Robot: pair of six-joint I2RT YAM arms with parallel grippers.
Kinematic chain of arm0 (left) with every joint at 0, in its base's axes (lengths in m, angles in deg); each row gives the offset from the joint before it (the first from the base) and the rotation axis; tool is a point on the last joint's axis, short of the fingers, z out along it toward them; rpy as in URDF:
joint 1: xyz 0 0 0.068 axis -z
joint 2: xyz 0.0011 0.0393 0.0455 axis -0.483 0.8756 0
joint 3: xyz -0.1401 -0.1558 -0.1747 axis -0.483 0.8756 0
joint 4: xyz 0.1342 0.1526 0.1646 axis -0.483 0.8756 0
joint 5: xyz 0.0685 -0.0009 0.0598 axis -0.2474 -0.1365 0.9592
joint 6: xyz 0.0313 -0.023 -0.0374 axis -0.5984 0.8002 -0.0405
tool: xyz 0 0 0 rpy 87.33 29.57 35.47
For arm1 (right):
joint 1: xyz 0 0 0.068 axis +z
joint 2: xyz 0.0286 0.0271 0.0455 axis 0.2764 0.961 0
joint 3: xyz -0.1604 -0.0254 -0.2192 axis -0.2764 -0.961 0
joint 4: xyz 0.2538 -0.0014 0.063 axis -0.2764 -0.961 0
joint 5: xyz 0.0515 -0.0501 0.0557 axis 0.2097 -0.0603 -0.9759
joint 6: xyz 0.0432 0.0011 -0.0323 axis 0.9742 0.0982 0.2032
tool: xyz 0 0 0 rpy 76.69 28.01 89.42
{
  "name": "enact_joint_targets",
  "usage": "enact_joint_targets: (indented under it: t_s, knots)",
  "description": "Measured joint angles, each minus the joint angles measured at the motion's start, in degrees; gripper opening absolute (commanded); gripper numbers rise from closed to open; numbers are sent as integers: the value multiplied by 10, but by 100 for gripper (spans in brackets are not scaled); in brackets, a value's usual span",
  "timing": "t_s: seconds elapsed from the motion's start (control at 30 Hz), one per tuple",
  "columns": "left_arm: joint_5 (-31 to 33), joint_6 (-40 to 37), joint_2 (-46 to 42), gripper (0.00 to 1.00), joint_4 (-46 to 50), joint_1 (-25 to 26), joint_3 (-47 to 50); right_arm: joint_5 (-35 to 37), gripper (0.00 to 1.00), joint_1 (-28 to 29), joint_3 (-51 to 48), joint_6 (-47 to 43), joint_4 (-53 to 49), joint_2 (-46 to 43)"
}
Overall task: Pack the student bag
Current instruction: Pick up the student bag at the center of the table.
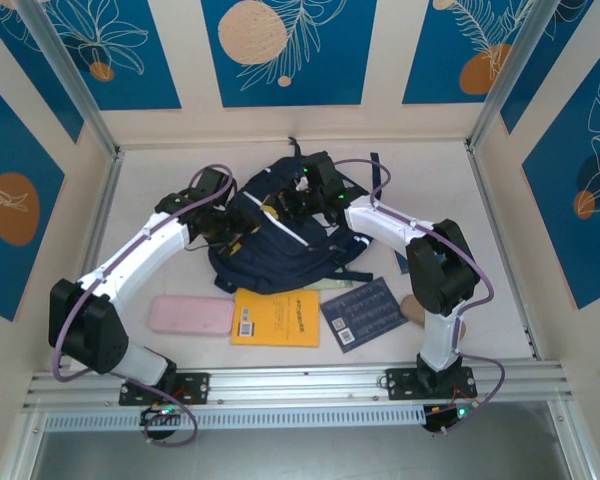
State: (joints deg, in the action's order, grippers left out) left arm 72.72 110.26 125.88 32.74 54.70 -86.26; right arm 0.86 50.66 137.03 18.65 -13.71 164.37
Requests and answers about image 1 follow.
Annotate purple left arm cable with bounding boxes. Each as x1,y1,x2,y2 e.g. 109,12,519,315
52,163,237,446

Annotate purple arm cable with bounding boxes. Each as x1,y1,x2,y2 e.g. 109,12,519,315
52,163,237,446
332,158,506,435

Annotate aluminium side rail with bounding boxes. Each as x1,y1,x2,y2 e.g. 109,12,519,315
467,142,544,362
53,148,127,372

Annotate aluminium frame post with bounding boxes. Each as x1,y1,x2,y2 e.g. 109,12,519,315
467,0,564,151
15,0,120,157

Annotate beige oval object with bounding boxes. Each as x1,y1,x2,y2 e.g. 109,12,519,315
398,294,427,326

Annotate pink pencil case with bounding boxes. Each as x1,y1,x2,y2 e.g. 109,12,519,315
147,294,234,339

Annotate dark blue printed booklet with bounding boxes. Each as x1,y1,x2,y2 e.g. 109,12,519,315
319,276,411,355

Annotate navy blue student backpack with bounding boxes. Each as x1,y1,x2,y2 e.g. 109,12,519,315
207,137,396,296

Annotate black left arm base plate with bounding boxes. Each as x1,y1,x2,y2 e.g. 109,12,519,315
118,372,212,407

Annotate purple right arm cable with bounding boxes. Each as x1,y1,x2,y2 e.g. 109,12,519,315
332,158,506,435

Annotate aluminium mounting rail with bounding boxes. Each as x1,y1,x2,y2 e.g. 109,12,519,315
22,360,576,410

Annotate green notebook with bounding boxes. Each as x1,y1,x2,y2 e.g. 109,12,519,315
313,277,357,292

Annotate aluminium front leg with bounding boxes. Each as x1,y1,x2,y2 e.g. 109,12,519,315
0,407,47,480
547,399,600,480

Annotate white slotted cable duct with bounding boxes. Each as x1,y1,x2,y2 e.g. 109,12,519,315
43,405,426,432

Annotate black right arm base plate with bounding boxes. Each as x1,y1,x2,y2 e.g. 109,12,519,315
385,367,479,401

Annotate yellow softcover book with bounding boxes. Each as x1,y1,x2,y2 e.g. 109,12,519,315
229,286,321,349

